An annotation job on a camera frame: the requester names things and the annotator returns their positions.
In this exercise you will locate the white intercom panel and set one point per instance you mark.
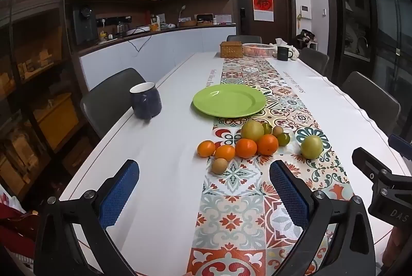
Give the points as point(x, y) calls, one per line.
point(305, 12)

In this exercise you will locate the glass sliding door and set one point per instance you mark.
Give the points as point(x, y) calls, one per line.
point(379, 21)

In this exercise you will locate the wicker box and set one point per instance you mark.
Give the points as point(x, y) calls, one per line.
point(231, 50)

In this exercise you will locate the small green tangerine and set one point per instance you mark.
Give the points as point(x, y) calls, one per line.
point(267, 127)
point(283, 139)

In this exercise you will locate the small brown kiwi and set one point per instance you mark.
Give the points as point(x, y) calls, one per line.
point(277, 131)

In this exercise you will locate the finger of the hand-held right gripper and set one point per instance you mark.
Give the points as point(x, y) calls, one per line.
point(399, 144)
point(365, 160)

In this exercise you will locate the person's right forearm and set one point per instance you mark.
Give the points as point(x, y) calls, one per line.
point(398, 247)

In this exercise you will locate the white card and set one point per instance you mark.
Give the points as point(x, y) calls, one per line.
point(223, 18)

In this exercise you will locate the dark blue mug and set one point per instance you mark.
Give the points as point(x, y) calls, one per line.
point(146, 102)

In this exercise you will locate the green plate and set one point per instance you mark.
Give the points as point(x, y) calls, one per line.
point(229, 100)

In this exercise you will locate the black box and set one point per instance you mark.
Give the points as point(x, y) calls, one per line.
point(204, 18)

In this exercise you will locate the red wall calendar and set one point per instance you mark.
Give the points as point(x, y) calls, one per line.
point(263, 0)

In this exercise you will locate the white counter cabinets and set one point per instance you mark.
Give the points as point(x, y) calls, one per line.
point(180, 47)

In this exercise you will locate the large brown kiwi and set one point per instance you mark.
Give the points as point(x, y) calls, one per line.
point(219, 165)

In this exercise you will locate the orange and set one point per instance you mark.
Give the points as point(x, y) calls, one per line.
point(206, 148)
point(267, 144)
point(225, 152)
point(246, 147)

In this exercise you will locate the black mug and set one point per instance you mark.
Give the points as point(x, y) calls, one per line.
point(283, 53)

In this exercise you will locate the glass door cabinet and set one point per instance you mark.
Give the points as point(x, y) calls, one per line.
point(32, 86)

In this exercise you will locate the small white stool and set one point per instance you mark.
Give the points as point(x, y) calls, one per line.
point(307, 39)

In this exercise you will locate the patterned table runner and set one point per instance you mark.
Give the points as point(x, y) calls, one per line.
point(231, 214)

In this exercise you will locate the red bag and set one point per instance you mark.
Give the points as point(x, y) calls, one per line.
point(14, 227)

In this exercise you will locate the glass kettle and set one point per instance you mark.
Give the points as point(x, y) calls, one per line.
point(122, 28)

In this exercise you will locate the wicker tray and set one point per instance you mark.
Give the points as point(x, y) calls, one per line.
point(187, 23)

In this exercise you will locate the white plastic basket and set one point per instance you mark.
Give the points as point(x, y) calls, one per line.
point(257, 50)

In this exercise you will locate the large green apple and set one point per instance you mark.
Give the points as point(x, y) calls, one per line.
point(252, 130)
point(311, 147)

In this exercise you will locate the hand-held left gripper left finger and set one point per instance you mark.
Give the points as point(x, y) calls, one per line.
point(119, 195)

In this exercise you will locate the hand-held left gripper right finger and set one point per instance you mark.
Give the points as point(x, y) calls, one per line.
point(288, 192)

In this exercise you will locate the black water dispenser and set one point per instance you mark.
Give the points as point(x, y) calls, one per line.
point(83, 26)

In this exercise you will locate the white crumpled tissue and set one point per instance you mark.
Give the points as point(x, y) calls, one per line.
point(294, 49)

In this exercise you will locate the white desk lamp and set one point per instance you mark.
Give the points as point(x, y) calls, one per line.
point(182, 11)

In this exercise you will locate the grey chair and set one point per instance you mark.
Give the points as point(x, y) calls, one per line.
point(370, 95)
point(244, 39)
point(313, 58)
point(109, 95)

